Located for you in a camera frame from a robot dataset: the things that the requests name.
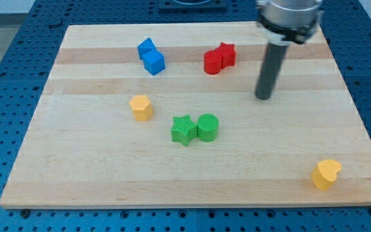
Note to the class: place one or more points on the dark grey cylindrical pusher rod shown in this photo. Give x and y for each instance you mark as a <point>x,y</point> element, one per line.
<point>271,65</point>

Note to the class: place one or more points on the red star block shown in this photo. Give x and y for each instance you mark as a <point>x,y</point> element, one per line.
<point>228,54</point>

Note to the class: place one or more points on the green star block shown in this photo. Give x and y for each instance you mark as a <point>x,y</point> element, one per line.
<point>184,130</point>

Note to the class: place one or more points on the yellow hexagon block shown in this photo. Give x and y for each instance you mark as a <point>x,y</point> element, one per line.
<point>141,107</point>

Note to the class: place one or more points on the red cylinder block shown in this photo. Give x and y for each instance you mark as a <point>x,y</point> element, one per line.
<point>212,62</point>

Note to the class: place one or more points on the green cylinder block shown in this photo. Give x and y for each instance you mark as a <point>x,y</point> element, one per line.
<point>207,127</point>

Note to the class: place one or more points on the blue cube block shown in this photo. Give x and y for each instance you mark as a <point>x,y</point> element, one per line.
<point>154,62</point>

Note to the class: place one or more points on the light wooden board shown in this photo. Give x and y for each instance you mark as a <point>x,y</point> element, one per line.
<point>84,149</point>

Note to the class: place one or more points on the blue triangular block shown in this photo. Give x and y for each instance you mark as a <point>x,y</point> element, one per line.
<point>144,47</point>

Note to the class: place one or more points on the yellow heart block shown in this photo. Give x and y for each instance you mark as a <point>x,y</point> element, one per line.
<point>325,173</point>

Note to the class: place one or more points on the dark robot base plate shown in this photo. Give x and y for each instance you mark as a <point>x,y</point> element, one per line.
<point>191,5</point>

